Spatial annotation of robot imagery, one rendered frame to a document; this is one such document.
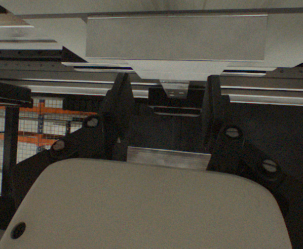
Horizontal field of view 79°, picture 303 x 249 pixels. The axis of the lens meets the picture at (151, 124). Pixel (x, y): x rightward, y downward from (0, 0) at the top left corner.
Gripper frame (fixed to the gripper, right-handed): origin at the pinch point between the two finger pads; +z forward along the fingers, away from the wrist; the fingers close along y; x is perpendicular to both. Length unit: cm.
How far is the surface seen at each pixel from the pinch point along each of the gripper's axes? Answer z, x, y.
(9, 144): 34, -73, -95
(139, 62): 5.0, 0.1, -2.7
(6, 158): 28, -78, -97
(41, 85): 23.6, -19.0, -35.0
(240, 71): 7.5, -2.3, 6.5
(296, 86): 24.7, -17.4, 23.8
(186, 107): 17.1, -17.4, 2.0
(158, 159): 0.0, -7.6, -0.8
